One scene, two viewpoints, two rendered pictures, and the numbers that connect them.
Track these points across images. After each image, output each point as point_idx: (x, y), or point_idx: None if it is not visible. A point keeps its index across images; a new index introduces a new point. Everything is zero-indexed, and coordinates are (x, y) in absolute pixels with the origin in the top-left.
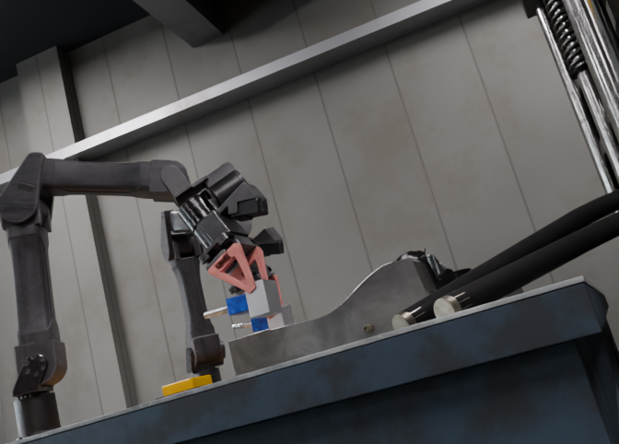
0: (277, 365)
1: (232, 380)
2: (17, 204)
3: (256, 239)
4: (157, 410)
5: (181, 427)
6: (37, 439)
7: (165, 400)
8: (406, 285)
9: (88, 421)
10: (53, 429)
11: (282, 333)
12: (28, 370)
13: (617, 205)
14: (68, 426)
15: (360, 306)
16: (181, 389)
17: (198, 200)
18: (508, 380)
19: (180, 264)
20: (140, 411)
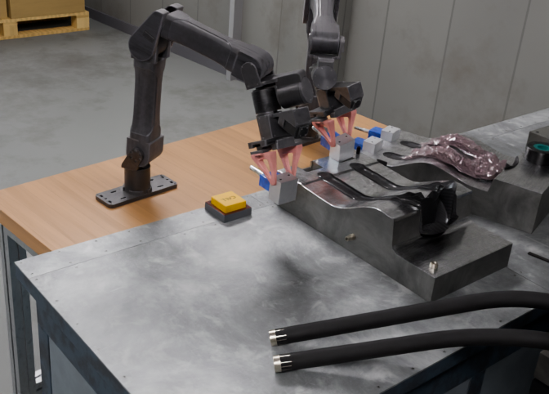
0: (129, 392)
1: (117, 379)
2: (141, 47)
3: (339, 89)
4: (95, 357)
5: (101, 373)
6: (61, 317)
7: (98, 358)
8: (383, 232)
9: (76, 333)
10: (66, 320)
11: (306, 193)
12: (131, 156)
13: (524, 306)
14: (70, 326)
15: (354, 219)
16: (219, 207)
17: (265, 95)
18: None
19: (309, 33)
20: (91, 351)
